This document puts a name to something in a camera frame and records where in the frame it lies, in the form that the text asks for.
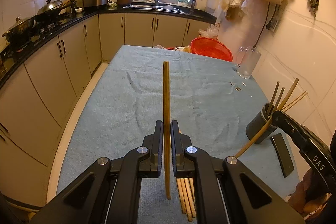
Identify black flat lid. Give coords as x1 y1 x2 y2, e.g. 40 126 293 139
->
270 133 294 178

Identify light blue towel mat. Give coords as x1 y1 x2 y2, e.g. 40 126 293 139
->
56 44 301 224

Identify right human hand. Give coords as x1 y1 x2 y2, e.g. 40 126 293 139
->
287 168 330 220

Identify light chopstick in holder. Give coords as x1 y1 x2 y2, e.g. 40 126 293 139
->
282 90 307 112

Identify dark cylindrical utensil holder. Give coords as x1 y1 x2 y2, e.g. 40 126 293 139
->
245 103 277 144

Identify wok with lid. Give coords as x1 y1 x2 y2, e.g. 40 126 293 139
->
34 0 71 23

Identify orange plastic basket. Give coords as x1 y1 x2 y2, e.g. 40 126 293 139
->
190 37 233 62

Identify small metal bits on towel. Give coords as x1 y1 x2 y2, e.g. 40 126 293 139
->
230 81 246 92

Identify frying pan on stove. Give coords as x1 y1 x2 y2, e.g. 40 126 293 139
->
2 16 35 43

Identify beige kitchen cabinets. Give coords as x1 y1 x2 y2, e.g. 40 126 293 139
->
0 12 212 208

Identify wooden chopstick pile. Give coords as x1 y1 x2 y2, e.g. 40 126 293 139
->
180 178 193 222
176 178 187 214
184 178 197 218

